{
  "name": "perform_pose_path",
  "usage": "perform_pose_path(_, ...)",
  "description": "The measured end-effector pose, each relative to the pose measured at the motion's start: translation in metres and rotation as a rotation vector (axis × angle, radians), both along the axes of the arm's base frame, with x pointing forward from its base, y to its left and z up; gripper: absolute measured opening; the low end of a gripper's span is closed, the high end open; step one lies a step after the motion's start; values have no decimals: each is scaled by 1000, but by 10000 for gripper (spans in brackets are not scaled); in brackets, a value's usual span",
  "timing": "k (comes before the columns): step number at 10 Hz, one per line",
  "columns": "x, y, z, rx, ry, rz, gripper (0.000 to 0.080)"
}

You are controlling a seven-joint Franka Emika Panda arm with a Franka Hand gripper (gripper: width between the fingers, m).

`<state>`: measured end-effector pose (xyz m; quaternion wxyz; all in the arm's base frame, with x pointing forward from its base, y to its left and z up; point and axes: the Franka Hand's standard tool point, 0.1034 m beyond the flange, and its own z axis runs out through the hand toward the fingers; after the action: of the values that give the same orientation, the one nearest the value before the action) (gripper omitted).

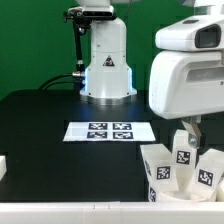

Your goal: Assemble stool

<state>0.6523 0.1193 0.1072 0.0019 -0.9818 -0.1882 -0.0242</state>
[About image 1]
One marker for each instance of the white marker sheet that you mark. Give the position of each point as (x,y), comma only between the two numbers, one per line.
(109,131)

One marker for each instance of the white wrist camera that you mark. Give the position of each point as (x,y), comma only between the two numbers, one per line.
(195,33)

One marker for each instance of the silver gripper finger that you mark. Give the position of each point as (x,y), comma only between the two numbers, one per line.
(195,137)

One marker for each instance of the white left barrier block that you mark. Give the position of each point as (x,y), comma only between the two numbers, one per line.
(3,167)

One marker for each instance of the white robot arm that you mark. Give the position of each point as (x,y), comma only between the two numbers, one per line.
(108,76)

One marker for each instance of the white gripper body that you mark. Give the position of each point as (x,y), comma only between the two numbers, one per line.
(184,84)

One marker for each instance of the white front barrier wall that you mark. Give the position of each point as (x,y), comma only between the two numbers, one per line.
(113,213)

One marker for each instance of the black camera on stand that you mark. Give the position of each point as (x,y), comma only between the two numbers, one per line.
(82,17)

